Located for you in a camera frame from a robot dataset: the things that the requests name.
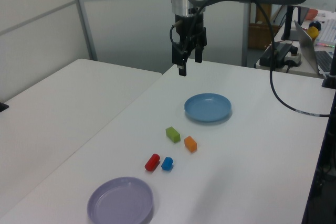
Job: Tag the black power strip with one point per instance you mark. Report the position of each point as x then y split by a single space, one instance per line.
282 51

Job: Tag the blue plate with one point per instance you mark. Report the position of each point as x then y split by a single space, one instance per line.
207 108

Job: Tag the grey partition post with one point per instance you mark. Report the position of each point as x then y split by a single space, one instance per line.
245 37

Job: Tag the yellow ball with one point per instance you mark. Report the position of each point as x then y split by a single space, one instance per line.
313 34

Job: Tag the green block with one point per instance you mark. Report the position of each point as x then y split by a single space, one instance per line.
172 134

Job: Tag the orange block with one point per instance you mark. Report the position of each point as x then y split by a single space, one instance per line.
190 144

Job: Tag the black clamp mount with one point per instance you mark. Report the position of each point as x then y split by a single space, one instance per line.
330 81

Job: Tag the purple plate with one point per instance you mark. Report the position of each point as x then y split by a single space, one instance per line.
120 203

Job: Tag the brown wooden box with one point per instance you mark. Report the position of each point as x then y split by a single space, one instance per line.
258 37

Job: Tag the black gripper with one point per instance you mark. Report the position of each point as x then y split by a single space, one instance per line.
190 32

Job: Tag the black pole stand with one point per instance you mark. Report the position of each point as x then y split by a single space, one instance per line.
3 106

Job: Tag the dark blue ball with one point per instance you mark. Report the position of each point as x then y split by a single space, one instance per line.
316 24

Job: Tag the white keyboard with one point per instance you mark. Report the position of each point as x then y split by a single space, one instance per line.
329 32

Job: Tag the brown cabinet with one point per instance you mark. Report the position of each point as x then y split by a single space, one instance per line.
267 9

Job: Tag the red block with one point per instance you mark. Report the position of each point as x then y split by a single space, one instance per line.
152 162

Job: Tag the white emergency stop button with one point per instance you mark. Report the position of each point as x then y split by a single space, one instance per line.
294 58

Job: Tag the orange bowl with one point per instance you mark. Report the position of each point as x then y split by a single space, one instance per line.
312 14

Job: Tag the blue block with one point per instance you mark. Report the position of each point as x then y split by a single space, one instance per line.
167 163

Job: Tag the black upright post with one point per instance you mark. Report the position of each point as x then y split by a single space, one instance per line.
323 161

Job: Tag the black monitor stand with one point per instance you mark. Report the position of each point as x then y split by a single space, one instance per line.
288 24

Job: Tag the silver laptop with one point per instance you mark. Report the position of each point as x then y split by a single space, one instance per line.
305 48

